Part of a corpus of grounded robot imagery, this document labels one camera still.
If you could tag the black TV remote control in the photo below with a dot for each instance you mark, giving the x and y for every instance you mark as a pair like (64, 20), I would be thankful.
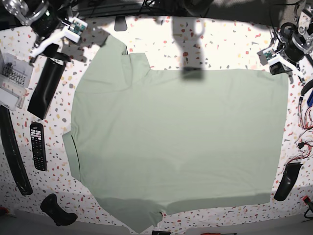
(38, 146)

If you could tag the black curved shell right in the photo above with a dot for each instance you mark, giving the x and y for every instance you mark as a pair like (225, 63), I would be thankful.
(289, 178)

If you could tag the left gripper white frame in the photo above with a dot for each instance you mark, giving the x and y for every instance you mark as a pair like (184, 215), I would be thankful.
(279, 63)

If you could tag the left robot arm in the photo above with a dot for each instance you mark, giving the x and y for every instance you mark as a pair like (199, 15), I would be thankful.
(292, 42)

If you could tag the blue tool right edge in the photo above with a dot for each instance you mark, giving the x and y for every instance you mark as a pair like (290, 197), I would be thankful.
(310, 100)

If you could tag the light green T-shirt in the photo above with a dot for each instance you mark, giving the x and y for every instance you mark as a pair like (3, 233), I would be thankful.
(147, 142)

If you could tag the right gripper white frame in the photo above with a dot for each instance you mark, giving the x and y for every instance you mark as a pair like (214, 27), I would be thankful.
(51, 31)

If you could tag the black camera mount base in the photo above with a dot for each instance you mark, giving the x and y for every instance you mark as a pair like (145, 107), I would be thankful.
(120, 24)

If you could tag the clear plastic screw box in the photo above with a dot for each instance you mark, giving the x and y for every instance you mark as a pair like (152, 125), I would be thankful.
(15, 77)

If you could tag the long black curved strip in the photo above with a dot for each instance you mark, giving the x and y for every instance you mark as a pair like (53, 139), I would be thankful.
(12, 153)

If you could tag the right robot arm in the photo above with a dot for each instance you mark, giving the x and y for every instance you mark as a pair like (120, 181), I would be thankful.
(29, 11)

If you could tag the black curved handle piece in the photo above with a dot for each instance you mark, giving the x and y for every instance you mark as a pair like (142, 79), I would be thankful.
(61, 218)

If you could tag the red clamp tool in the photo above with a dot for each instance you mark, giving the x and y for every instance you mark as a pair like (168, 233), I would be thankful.
(308, 202)

